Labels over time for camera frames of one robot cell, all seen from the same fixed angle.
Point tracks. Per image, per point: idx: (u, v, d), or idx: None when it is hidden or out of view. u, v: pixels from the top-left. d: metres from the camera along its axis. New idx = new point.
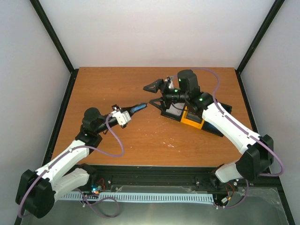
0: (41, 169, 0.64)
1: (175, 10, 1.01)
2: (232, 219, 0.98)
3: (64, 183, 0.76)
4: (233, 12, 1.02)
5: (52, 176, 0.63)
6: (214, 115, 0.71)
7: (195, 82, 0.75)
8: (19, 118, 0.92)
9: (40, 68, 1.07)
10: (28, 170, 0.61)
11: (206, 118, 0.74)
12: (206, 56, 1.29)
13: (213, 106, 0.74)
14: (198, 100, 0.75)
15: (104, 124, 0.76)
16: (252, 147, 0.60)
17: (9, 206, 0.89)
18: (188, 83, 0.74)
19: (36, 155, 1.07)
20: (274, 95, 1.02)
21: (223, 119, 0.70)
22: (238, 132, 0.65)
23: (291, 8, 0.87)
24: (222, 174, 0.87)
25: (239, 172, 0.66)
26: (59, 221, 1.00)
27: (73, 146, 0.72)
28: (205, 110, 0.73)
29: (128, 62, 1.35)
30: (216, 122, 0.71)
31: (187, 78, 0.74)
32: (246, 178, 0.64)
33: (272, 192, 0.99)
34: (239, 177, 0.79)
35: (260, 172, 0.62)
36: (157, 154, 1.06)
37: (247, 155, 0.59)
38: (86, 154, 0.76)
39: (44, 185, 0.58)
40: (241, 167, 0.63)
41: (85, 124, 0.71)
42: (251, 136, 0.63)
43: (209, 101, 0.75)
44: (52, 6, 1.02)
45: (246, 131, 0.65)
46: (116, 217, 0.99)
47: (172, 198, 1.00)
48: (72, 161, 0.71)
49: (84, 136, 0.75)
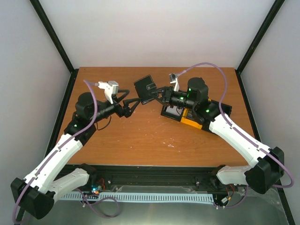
0: (29, 177, 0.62)
1: (175, 11, 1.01)
2: (232, 219, 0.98)
3: (63, 183, 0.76)
4: (234, 13, 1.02)
5: (41, 183, 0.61)
6: (222, 127, 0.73)
7: (205, 94, 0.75)
8: (19, 118, 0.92)
9: (39, 67, 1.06)
10: (16, 179, 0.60)
11: (213, 130, 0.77)
12: (206, 56, 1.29)
13: (220, 116, 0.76)
14: (205, 111, 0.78)
15: (100, 112, 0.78)
16: (262, 160, 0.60)
17: (9, 207, 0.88)
18: (198, 94, 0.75)
19: (36, 155, 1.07)
20: (275, 94, 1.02)
21: (231, 131, 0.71)
22: (247, 144, 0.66)
23: (291, 9, 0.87)
24: (225, 178, 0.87)
25: (249, 185, 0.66)
26: (59, 221, 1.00)
27: (61, 143, 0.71)
28: (213, 122, 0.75)
29: (128, 62, 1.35)
30: (224, 134, 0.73)
31: (198, 91, 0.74)
32: (257, 191, 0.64)
33: (272, 192, 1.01)
34: (241, 182, 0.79)
35: (271, 185, 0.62)
36: (157, 154, 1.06)
37: (258, 168, 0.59)
38: (80, 146, 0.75)
39: (34, 195, 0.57)
40: (252, 181, 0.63)
41: (78, 109, 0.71)
42: (260, 149, 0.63)
43: (216, 112, 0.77)
44: (51, 6, 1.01)
45: (255, 143, 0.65)
46: (116, 217, 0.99)
47: (172, 198, 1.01)
48: (63, 160, 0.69)
49: (73, 126, 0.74)
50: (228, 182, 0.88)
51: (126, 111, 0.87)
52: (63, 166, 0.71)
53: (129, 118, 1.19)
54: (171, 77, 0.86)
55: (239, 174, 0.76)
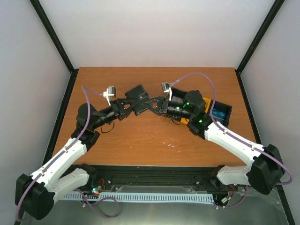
0: (35, 173, 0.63)
1: (174, 11, 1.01)
2: (233, 219, 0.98)
3: (63, 183, 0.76)
4: (234, 13, 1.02)
5: (48, 179, 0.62)
6: (216, 133, 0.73)
7: (202, 108, 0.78)
8: (19, 118, 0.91)
9: (39, 66, 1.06)
10: (22, 175, 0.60)
11: (209, 138, 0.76)
12: (206, 56, 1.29)
13: (213, 124, 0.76)
14: (199, 122, 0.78)
15: (99, 119, 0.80)
16: (258, 159, 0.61)
17: (10, 206, 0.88)
18: (196, 108, 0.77)
19: (36, 155, 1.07)
20: (275, 94, 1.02)
21: (225, 136, 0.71)
22: (242, 146, 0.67)
23: (291, 9, 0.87)
24: (225, 177, 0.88)
25: (252, 187, 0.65)
26: (59, 221, 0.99)
27: (68, 145, 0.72)
28: (206, 131, 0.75)
29: (127, 62, 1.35)
30: (219, 140, 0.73)
31: (196, 104, 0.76)
32: (260, 192, 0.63)
33: (272, 192, 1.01)
34: (241, 182, 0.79)
35: (273, 184, 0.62)
36: (156, 154, 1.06)
37: (255, 167, 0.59)
38: (84, 153, 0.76)
39: (40, 191, 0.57)
40: (254, 181, 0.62)
41: (80, 121, 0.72)
42: (254, 148, 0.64)
43: (209, 121, 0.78)
44: (51, 7, 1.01)
45: (249, 144, 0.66)
46: (116, 217, 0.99)
47: (172, 198, 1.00)
48: (69, 161, 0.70)
49: (78, 131, 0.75)
50: (228, 182, 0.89)
51: (120, 108, 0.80)
52: (67, 167, 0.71)
53: (129, 118, 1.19)
54: (165, 86, 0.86)
55: (239, 175, 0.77)
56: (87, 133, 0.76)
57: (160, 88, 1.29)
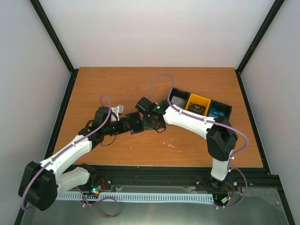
0: (44, 161, 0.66)
1: (173, 10, 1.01)
2: (234, 220, 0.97)
3: (66, 178, 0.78)
4: (233, 12, 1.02)
5: (56, 168, 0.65)
6: (173, 115, 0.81)
7: (146, 102, 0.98)
8: (18, 117, 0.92)
9: (39, 66, 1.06)
10: (32, 162, 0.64)
11: (169, 121, 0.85)
12: (206, 56, 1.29)
13: (170, 108, 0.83)
14: (156, 108, 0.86)
15: (110, 128, 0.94)
16: (211, 130, 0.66)
17: (9, 205, 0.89)
18: (141, 107, 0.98)
19: (36, 154, 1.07)
20: (274, 93, 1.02)
21: (181, 116, 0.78)
22: (196, 122, 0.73)
23: (291, 9, 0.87)
24: (214, 170, 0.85)
25: (213, 157, 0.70)
26: (59, 221, 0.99)
27: (76, 139, 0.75)
28: (164, 114, 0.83)
29: (127, 62, 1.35)
30: (176, 120, 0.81)
31: (138, 104, 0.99)
32: (221, 159, 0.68)
33: (272, 192, 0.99)
34: (226, 166, 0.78)
35: (229, 149, 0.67)
36: (156, 154, 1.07)
37: (209, 138, 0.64)
38: (89, 149, 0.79)
39: (48, 177, 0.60)
40: (213, 152, 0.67)
41: (98, 117, 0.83)
42: (206, 121, 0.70)
43: (166, 106, 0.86)
44: (52, 7, 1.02)
45: (202, 118, 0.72)
46: (116, 217, 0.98)
47: (172, 198, 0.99)
48: (75, 155, 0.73)
49: (87, 130, 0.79)
50: (225, 174, 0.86)
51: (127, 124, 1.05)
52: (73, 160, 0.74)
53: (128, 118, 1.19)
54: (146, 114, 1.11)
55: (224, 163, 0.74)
56: (95, 132, 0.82)
57: (159, 88, 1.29)
